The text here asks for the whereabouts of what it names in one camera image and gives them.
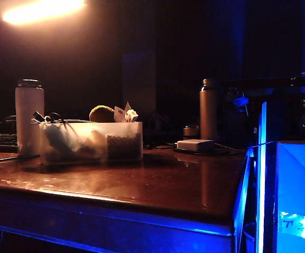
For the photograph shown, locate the brown fuzzy kiwi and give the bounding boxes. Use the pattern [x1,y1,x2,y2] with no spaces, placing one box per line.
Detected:
[89,105,116,123]

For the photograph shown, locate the translucent plastic storage box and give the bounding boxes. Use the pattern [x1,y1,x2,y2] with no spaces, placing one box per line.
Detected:
[39,121,144,166]

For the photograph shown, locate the crumpled white paper slips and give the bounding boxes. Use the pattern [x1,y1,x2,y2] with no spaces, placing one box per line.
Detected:
[114,102,140,123]

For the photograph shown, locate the small round metal cup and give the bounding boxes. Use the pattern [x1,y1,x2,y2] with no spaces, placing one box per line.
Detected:
[183,125,201,140]

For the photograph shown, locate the white power adapter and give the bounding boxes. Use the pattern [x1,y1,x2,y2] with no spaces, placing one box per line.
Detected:
[176,139,215,152]

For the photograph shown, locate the dark upright background panel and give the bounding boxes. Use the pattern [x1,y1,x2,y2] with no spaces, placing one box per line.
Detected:
[120,51,157,114]

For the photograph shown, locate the brown metal thermos bottle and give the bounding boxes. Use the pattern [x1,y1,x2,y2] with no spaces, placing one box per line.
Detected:
[199,78,221,143]

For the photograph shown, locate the brown wooden desk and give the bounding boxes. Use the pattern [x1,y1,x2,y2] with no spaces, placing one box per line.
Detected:
[0,147,248,253]

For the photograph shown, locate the blue artificial flower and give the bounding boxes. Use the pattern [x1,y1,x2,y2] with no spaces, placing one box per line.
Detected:
[232,96,250,117]

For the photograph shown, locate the blue soft item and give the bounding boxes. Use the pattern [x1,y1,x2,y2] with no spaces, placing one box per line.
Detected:
[46,124,74,154]

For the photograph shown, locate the black scissors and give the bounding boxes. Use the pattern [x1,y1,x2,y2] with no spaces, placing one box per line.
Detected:
[32,111,69,125]

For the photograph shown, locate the upright glowing thin panel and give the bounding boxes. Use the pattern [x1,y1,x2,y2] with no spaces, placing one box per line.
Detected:
[255,101,268,253]

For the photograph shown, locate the white bottle with dark lid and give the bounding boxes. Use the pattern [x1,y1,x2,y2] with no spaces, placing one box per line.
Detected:
[15,79,45,157]

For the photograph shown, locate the black computer keyboard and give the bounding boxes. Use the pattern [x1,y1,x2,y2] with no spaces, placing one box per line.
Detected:
[0,133,18,153]

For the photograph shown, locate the white carton with label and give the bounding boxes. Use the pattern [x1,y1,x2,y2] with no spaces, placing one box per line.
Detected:
[275,140,305,253]

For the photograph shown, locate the thin pale cable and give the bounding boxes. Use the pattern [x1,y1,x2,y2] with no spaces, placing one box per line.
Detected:
[0,154,40,163]

